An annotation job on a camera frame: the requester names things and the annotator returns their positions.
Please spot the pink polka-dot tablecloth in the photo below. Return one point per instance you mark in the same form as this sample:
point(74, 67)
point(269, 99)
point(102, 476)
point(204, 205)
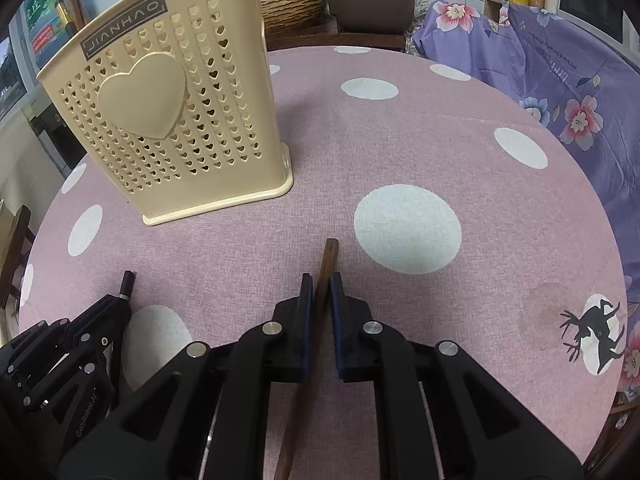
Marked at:
point(500, 285)

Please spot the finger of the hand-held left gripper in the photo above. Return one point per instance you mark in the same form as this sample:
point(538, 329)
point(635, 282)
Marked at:
point(115, 342)
point(102, 312)

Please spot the cream plastic utensil holder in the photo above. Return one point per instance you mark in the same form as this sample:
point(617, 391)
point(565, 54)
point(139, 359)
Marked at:
point(150, 110)

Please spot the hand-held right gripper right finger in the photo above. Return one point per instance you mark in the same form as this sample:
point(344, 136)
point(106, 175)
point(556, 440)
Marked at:
point(336, 325)

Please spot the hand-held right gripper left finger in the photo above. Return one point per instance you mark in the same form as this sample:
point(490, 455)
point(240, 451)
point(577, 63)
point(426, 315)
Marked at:
point(305, 325)

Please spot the wicker basin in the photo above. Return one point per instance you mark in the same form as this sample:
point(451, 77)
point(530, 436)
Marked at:
point(292, 7)

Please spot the sliding window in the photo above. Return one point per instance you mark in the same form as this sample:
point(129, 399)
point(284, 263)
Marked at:
point(10, 80)

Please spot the wooden stool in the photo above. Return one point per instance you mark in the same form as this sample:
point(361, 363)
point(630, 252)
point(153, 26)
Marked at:
point(15, 255)

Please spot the water dispenser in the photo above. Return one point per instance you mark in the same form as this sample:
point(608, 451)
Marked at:
point(55, 140)

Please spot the small wooden box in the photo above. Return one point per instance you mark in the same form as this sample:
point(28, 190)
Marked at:
point(492, 10)

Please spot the purple floral cloth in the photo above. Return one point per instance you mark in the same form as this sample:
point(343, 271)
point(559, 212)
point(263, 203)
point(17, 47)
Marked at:
point(575, 60)

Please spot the white microwave oven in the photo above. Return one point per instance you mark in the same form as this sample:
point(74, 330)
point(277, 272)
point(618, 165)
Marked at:
point(590, 5)

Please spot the brown cream rice cooker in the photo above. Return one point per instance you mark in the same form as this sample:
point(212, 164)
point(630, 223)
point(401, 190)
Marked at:
point(370, 5)

